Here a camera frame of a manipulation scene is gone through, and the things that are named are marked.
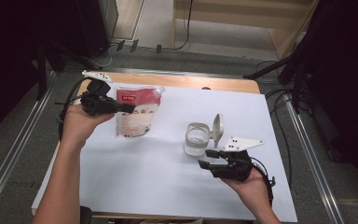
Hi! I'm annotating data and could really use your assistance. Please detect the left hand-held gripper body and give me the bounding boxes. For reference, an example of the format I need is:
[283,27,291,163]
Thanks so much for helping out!
[80,70,119,117]

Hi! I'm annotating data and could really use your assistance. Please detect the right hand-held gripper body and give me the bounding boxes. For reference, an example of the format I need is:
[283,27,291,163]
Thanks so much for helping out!
[210,136,265,183]

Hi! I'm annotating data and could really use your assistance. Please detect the red and white spout pouch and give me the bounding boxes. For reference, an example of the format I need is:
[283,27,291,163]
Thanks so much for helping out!
[115,86,166,138]

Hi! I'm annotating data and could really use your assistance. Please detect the clear jar with flip lid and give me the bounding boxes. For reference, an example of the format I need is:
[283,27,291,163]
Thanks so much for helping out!
[184,113,226,157]

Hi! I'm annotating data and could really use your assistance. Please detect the person's right hand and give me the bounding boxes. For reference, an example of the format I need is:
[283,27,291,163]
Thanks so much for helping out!
[221,169,273,210]

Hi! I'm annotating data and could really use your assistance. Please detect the person's left hand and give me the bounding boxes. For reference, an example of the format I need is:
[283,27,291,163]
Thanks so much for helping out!
[61,104,116,147]

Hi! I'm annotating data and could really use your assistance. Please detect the black stand with long legs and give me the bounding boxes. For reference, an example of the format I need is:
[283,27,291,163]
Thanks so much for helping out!
[35,40,102,101]

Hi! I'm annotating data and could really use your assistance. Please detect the white paper sheet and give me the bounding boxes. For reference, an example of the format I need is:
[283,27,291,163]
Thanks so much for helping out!
[31,82,298,223]

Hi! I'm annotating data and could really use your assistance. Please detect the dark cabinet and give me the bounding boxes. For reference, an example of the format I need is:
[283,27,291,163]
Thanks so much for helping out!
[76,0,119,59]

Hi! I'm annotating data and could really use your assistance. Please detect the dark curtain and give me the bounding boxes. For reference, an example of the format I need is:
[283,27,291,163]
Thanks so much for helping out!
[0,0,78,144]
[295,0,358,200]

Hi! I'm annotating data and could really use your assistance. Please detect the light wooden shelf unit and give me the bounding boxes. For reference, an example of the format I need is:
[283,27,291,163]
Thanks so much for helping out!
[171,0,321,60]

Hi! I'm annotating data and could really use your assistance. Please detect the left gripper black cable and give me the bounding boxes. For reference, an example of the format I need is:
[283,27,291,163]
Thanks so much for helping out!
[55,77,94,143]

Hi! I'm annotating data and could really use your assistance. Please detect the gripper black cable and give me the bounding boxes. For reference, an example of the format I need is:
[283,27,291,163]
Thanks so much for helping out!
[55,77,94,143]
[251,156,277,208]

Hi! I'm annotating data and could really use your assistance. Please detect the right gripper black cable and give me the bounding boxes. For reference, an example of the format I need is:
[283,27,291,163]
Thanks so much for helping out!
[251,156,277,208]

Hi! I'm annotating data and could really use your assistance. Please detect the thin white floor cable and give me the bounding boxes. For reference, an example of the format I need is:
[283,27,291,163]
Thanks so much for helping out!
[97,46,116,68]

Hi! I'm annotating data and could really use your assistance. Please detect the black floor cables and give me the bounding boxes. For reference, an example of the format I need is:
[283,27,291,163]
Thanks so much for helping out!
[255,60,294,190]

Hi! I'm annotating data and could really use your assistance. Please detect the long metal floor rail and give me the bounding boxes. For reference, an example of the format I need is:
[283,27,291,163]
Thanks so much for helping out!
[0,69,59,216]
[282,92,346,224]

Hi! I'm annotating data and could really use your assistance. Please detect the black hanging cable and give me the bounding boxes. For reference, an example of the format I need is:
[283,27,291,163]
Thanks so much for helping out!
[169,0,195,51]

